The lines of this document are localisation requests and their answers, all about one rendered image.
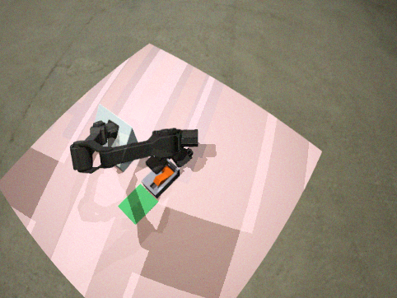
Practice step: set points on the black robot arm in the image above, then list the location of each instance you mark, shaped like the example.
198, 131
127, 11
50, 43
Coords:
164, 143

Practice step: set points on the orange l-shaped part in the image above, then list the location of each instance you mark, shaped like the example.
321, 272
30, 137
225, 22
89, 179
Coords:
162, 178

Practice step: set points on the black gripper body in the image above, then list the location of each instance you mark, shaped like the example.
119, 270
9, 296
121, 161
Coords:
156, 164

